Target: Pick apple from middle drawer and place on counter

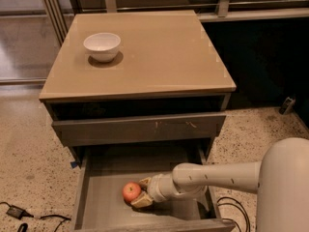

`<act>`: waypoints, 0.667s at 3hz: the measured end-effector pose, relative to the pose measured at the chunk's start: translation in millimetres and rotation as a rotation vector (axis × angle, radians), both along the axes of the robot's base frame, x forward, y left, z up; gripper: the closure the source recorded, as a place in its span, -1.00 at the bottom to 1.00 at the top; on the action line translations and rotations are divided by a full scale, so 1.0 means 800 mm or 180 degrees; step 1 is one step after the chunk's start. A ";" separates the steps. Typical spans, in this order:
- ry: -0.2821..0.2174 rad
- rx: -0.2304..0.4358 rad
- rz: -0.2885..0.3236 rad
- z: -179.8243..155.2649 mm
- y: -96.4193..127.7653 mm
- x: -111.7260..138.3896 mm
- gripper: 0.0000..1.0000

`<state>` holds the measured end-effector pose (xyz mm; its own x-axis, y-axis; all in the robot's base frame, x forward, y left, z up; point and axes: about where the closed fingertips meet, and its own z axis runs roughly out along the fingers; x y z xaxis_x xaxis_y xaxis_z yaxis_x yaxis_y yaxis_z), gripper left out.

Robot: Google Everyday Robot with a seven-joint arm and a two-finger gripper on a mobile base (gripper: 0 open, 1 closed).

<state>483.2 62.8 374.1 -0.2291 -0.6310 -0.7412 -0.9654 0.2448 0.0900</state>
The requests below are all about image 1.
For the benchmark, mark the black power adapter with cable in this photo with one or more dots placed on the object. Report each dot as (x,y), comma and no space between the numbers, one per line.
(19,213)

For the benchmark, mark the small dark floor device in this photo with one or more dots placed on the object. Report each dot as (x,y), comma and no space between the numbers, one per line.
(287,105)

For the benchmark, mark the white ceramic bowl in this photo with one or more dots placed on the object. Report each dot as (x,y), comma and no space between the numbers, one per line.
(103,47)

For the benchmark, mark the grey top drawer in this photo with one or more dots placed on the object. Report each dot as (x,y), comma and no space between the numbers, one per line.
(138,129)

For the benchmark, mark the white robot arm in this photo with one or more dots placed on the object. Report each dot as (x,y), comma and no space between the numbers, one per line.
(280,180)

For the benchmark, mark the open grey middle drawer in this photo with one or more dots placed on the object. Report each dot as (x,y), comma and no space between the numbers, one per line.
(100,206)

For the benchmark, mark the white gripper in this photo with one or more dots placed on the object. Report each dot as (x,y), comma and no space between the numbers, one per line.
(156,187)

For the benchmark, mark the red apple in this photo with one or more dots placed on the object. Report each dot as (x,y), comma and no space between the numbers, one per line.
(131,191)

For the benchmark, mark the grey cabinet with tan top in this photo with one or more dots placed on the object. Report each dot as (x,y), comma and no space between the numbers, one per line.
(166,65)

